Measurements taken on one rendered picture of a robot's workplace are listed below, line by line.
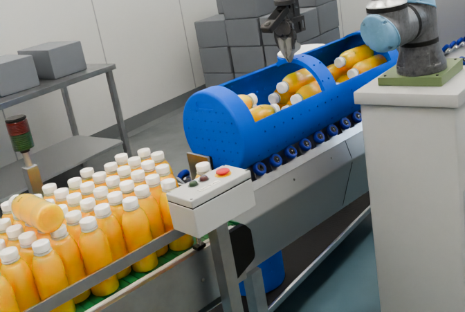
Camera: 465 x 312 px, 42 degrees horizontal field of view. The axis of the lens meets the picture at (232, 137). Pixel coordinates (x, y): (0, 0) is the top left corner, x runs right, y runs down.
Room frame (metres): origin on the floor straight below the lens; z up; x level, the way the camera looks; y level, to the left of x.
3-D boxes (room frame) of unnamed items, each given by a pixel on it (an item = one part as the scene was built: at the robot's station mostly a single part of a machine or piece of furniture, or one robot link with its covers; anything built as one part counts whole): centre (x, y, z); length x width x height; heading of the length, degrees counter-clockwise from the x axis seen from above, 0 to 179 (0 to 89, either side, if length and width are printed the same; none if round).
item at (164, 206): (1.46, 0.19, 0.99); 0.07 x 0.07 x 0.19
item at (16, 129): (1.77, 0.63, 1.23); 0.06 x 0.06 x 0.04
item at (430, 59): (1.80, -0.62, 1.23); 0.15 x 0.15 x 0.10
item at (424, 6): (1.80, -0.61, 1.35); 0.13 x 0.12 x 0.14; 127
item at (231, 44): (5.95, -0.52, 0.59); 1.20 x 0.80 x 1.19; 50
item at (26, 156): (1.77, 0.63, 1.18); 0.06 x 0.06 x 0.16
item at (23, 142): (1.77, 0.63, 1.18); 0.06 x 0.06 x 0.05
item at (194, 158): (1.74, 0.11, 0.99); 0.10 x 0.02 x 0.12; 41
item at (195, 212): (1.39, 0.08, 1.05); 0.20 x 0.10 x 0.10; 131
